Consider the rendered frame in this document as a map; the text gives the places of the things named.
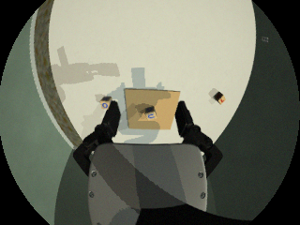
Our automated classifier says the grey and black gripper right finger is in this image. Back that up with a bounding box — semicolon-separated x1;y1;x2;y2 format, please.
174;100;223;178

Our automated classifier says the tan flat mat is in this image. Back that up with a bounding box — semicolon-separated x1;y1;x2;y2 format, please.
125;89;180;129

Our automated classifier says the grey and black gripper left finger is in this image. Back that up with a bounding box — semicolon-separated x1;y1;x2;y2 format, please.
73;100;121;176

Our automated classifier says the wooden letter block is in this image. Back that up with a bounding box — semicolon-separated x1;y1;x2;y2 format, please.
100;97;112;110
145;106;157;121
214;92;226;105

